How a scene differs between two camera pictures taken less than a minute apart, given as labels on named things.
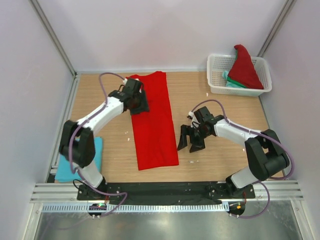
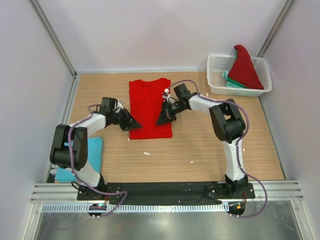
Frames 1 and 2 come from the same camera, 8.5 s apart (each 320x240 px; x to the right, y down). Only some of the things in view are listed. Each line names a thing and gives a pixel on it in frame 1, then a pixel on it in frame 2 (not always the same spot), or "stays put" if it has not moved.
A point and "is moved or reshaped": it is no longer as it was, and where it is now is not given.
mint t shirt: [229, 84] stays put
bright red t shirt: [153, 129] is moved or reshaped
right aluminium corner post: [286, 9] stays put
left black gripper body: [137, 100] -> [121, 119]
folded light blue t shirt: [63, 173] stays put
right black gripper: [185, 130] -> [166, 115]
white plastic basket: [217, 64] stays put
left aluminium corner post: [54, 37] stays put
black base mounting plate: [191, 194] stays put
